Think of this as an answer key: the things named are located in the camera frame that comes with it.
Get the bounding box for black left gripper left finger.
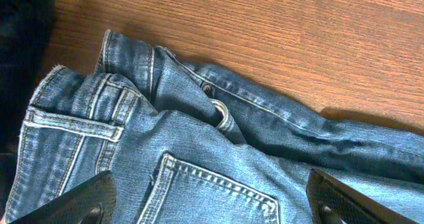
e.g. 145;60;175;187
12;170;117;224

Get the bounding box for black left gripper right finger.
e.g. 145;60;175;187
306;168;414;224

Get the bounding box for blue denim jeans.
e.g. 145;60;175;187
3;31;423;223

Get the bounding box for black fabric bag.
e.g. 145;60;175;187
1;0;55;209

